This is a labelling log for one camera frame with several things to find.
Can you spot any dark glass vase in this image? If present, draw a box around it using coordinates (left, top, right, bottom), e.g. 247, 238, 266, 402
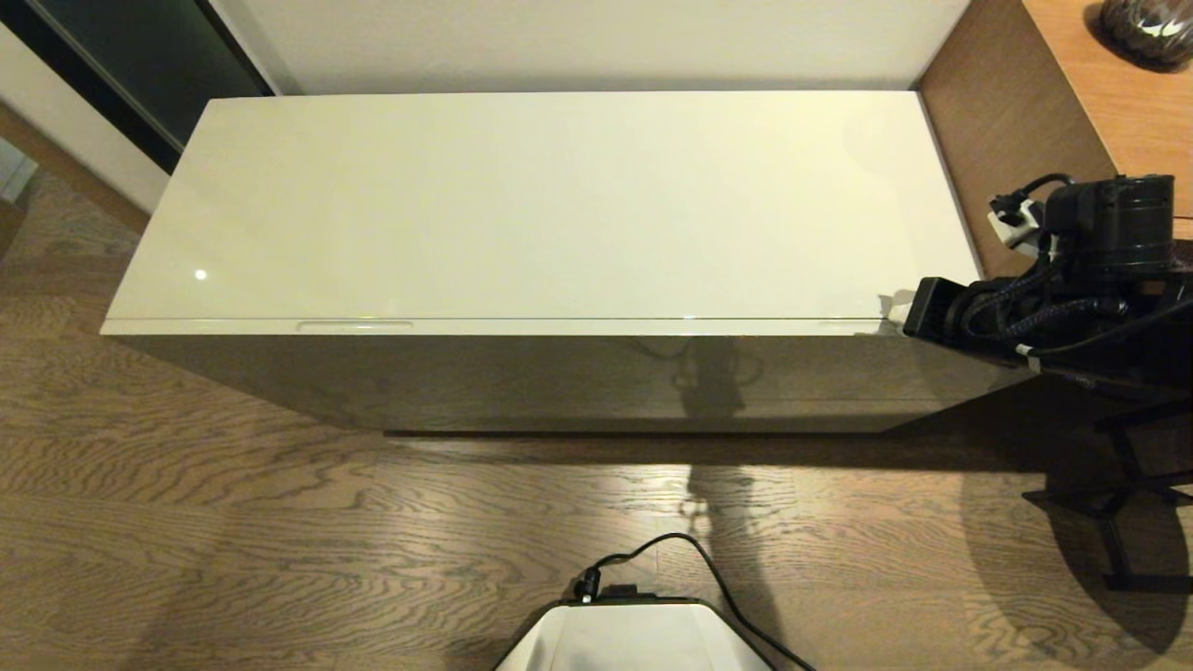
1100, 0, 1193, 68

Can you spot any pale grey panel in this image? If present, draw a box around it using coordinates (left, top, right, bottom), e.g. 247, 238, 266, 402
0, 140, 38, 201

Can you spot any black base cable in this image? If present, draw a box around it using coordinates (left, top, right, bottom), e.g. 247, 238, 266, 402
573, 533, 816, 671

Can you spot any dark glass door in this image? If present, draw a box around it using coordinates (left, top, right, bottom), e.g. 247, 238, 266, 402
0, 0, 276, 176

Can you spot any brown wooden desk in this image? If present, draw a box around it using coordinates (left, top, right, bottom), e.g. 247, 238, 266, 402
918, 0, 1193, 281

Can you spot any glossy grey cabinet top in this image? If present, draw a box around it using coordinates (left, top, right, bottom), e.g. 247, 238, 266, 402
101, 90, 989, 322

